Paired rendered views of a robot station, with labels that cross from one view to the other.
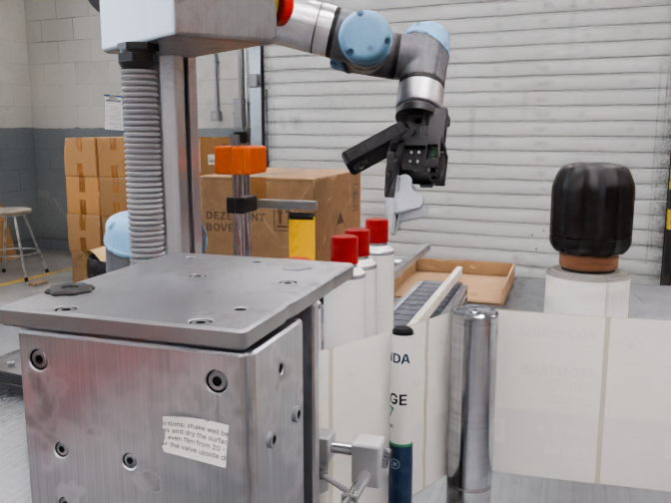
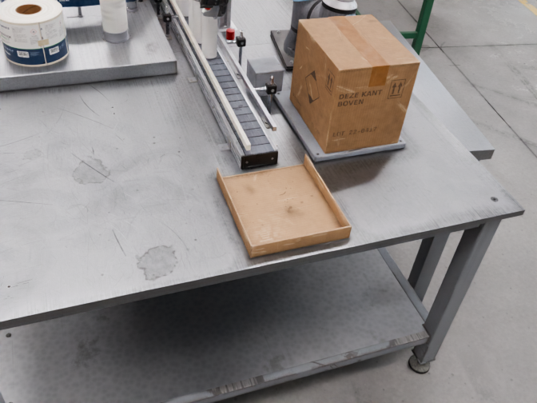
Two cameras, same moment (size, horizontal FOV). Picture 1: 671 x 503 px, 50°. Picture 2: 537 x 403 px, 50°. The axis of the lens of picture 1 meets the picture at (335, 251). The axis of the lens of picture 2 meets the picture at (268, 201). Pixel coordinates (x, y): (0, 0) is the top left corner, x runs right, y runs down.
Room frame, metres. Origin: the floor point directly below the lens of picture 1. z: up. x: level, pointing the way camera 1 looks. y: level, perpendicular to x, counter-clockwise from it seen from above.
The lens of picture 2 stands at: (2.51, -1.05, 1.84)
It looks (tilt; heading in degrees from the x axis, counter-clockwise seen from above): 42 degrees down; 139
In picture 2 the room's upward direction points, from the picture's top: 6 degrees clockwise
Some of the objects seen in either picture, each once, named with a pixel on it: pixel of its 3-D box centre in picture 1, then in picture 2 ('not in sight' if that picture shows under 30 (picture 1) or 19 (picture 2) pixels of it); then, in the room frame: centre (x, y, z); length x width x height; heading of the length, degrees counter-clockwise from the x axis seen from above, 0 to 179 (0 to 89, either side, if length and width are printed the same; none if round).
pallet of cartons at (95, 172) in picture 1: (169, 218); not in sight; (5.06, 1.18, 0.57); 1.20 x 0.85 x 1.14; 157
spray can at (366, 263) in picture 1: (356, 306); (200, 13); (0.91, -0.03, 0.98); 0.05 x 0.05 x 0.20
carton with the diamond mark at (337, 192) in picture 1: (286, 236); (348, 81); (1.51, 0.11, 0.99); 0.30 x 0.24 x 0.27; 161
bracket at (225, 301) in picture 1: (200, 287); not in sight; (0.33, 0.06, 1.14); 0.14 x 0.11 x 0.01; 162
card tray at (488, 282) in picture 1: (454, 278); (280, 201); (1.71, -0.29, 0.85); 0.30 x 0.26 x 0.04; 162
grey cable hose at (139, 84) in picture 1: (143, 167); not in sight; (0.64, 0.17, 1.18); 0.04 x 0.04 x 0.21
